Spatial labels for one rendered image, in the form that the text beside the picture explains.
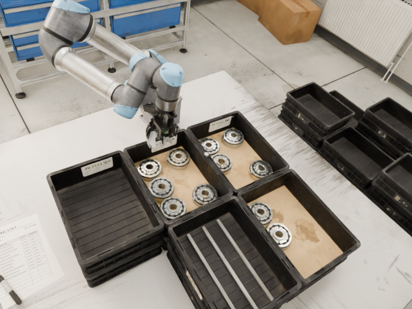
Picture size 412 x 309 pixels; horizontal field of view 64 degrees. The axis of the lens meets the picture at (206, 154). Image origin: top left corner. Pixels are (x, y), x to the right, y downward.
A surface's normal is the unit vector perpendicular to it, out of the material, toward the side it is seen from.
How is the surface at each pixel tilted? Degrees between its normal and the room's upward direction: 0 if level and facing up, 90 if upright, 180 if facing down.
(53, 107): 0
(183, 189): 0
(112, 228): 0
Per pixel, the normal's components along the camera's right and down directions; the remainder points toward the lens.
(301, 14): 0.42, 0.70
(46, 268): 0.12, -0.65
